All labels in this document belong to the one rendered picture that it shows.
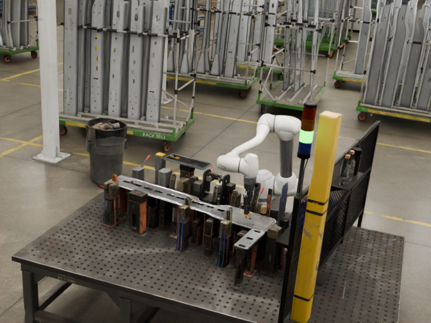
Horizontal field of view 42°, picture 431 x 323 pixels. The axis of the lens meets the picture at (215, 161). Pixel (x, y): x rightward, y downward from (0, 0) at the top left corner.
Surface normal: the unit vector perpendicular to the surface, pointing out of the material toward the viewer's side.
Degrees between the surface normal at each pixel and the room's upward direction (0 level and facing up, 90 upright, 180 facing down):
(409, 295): 0
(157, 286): 0
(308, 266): 90
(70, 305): 0
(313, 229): 90
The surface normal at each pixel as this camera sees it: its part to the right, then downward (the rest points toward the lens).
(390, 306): 0.07, -0.93
